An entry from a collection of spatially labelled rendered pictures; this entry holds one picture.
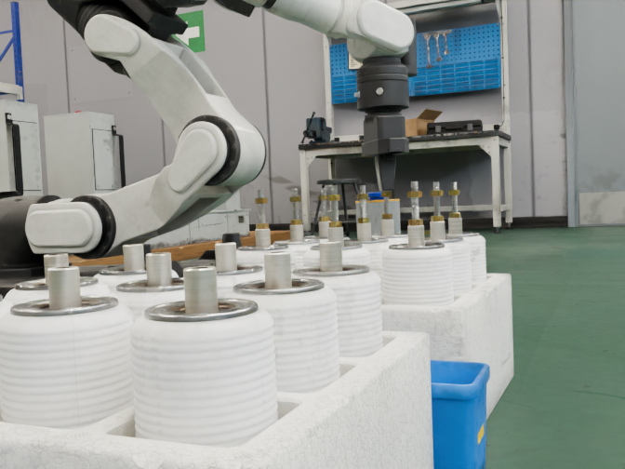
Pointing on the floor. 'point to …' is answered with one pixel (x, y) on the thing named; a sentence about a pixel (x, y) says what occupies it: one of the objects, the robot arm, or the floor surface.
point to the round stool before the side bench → (342, 198)
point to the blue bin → (458, 413)
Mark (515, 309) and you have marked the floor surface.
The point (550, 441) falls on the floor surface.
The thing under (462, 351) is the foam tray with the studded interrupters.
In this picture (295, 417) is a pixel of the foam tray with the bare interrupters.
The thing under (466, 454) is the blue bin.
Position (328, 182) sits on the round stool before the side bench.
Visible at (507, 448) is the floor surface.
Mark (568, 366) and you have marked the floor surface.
